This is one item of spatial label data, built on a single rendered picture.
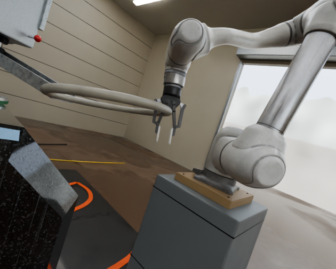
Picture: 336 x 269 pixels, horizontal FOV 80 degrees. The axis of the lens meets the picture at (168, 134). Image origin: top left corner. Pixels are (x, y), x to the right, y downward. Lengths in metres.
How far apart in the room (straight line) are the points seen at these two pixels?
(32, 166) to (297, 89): 0.92
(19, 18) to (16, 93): 5.09
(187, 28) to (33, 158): 0.64
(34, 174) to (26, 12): 0.78
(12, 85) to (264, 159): 5.99
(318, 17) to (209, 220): 0.80
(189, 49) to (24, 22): 0.84
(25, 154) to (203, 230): 0.66
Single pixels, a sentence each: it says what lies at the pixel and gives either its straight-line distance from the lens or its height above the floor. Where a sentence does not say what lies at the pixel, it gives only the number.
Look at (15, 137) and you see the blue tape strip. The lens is 0.78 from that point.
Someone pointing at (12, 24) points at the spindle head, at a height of 1.23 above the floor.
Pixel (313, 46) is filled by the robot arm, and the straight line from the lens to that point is 0.89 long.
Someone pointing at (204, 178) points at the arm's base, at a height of 0.85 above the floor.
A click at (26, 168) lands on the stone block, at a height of 0.76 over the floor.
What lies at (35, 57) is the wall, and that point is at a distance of 6.31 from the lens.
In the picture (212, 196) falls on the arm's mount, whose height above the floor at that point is 0.82.
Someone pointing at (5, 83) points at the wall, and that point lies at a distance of 6.22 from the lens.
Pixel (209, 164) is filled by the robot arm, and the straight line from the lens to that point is 0.92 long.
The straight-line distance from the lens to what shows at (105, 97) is 0.60.
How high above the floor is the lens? 1.03
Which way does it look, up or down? 3 degrees down
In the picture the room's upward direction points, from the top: 18 degrees clockwise
